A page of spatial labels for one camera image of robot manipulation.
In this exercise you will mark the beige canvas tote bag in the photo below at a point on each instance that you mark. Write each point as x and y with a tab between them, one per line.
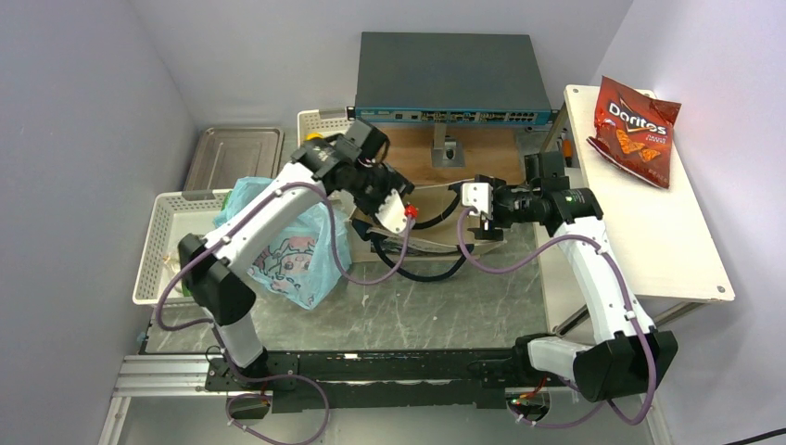
433	238

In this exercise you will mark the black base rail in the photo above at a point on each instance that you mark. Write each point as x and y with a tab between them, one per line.
483	378

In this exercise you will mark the white perforated basket rear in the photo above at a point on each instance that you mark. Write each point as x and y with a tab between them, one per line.
326	121

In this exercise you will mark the metal monitor stand base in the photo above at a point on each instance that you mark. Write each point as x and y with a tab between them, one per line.
446	151

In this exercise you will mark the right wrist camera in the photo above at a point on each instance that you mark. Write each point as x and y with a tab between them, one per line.
477	197

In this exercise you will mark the white shelf table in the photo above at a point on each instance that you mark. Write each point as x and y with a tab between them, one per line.
659	236

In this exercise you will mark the white perforated basket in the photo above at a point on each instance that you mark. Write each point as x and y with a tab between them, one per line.
326	121
173	216

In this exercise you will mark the light blue plastic grocery bag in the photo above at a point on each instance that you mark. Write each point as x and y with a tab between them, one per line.
298	264

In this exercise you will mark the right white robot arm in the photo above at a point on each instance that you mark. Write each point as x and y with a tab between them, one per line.
629	355

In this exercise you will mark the white perforated basket left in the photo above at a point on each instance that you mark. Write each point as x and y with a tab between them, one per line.
173	216

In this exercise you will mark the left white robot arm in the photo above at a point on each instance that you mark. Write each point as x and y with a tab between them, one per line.
212	265

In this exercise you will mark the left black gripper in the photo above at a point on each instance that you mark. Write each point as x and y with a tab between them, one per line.
393	182

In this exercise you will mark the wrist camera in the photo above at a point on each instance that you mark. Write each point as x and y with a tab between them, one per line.
394	215
477	197

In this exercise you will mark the wooden board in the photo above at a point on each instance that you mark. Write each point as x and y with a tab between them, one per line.
487	151

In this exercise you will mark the network switch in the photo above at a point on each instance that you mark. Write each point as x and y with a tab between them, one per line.
458	78

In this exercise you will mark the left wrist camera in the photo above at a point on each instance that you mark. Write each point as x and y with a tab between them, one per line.
394	215

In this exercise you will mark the metal tray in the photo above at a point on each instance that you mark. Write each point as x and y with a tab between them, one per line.
226	154

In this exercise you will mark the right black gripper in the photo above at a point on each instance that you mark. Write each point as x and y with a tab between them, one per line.
486	230

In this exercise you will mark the red Doritos chip bag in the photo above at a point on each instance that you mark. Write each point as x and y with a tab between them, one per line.
635	132

